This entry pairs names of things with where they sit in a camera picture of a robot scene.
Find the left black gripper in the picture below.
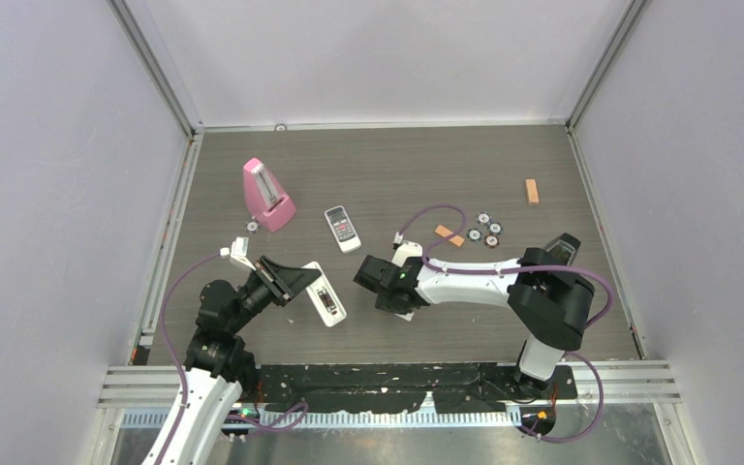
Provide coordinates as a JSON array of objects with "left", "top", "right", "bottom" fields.
[{"left": 228, "top": 255, "right": 319, "bottom": 332}]

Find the large white remote control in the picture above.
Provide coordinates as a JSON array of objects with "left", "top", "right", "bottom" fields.
[{"left": 303, "top": 262, "right": 347, "bottom": 327}]

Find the small white remote control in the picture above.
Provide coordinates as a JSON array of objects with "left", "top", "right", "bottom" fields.
[{"left": 324, "top": 205, "right": 361, "bottom": 254}]

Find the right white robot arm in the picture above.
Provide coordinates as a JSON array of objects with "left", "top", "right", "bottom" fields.
[{"left": 354, "top": 248, "right": 595, "bottom": 398}]

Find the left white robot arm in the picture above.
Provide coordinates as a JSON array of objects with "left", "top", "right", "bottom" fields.
[{"left": 143, "top": 246, "right": 324, "bottom": 464}]

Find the orange wooden block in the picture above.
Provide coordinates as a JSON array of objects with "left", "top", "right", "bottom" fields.
[{"left": 434, "top": 225, "right": 465, "bottom": 247}]

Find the pink metronome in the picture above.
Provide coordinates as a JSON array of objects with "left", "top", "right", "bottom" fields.
[{"left": 242, "top": 158, "right": 296, "bottom": 233}]

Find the black metronome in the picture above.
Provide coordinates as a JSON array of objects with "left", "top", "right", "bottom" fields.
[{"left": 543, "top": 232, "right": 581, "bottom": 265}]

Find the small wooden block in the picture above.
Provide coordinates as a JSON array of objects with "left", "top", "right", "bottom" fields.
[{"left": 525, "top": 178, "right": 540, "bottom": 205}]

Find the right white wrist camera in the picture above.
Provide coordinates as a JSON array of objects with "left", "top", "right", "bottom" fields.
[{"left": 391, "top": 232, "right": 423, "bottom": 266}]

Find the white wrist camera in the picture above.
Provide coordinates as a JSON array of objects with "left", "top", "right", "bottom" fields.
[
  {"left": 219, "top": 236, "right": 256, "bottom": 271},
  {"left": 391, "top": 232, "right": 423, "bottom": 266}
]

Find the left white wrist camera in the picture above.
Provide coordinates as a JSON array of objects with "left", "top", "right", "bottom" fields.
[{"left": 219, "top": 236, "right": 256, "bottom": 271}]

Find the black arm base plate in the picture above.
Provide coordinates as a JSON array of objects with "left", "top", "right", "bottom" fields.
[{"left": 241, "top": 362, "right": 577, "bottom": 415}]

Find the white slotted cable duct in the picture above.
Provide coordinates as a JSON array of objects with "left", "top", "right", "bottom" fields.
[{"left": 120, "top": 406, "right": 522, "bottom": 430}]

